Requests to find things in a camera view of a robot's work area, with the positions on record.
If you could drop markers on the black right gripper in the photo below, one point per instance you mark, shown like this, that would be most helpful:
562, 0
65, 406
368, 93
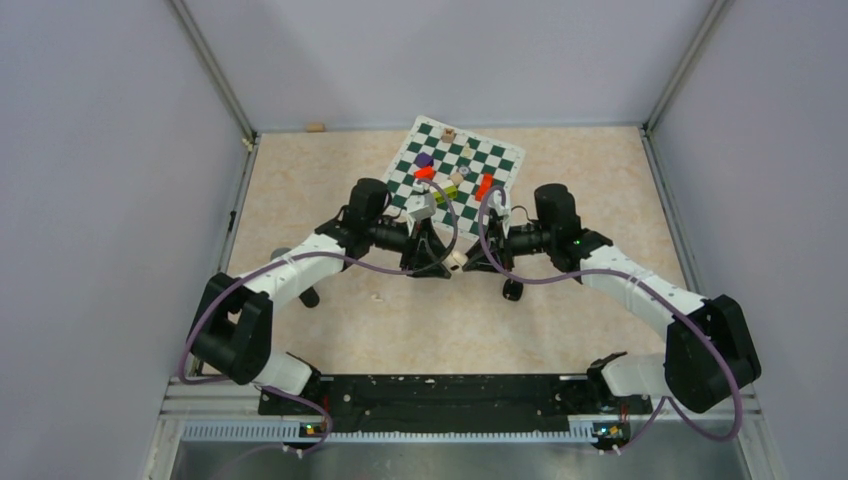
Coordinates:
492, 251

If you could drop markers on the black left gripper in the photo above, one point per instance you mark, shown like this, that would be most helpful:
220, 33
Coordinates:
423, 256

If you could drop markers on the black earbud charging case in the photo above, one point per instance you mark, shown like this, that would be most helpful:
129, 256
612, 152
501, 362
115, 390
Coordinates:
512, 290

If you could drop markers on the white earbud charging case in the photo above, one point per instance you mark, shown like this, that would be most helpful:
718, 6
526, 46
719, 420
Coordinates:
456, 261

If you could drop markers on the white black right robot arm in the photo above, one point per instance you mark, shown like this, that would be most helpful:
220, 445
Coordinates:
708, 349

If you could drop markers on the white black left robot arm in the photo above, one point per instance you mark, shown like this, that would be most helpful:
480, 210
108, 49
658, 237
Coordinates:
232, 329

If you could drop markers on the green white toy brick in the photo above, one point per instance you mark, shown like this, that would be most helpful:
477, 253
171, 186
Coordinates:
450, 191

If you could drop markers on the red toy brick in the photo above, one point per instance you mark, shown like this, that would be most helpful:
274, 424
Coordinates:
426, 172
484, 186

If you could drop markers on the green white chessboard mat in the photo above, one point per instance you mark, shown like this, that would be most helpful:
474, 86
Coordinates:
477, 155

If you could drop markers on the purple toy brick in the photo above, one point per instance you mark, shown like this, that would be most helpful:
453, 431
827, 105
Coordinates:
423, 160

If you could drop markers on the black cylinder on table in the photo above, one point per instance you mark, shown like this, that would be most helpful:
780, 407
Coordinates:
308, 295

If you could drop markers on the brown wooden chess piece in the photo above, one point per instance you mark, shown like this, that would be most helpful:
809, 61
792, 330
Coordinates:
448, 136

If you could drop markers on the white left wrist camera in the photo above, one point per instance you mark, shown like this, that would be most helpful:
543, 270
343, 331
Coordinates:
420, 206

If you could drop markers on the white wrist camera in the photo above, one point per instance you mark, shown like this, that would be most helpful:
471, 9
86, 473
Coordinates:
499, 204
420, 206

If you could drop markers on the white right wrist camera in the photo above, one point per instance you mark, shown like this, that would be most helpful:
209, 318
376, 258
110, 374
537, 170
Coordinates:
499, 204

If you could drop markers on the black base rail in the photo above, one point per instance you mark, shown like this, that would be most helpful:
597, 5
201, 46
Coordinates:
453, 404

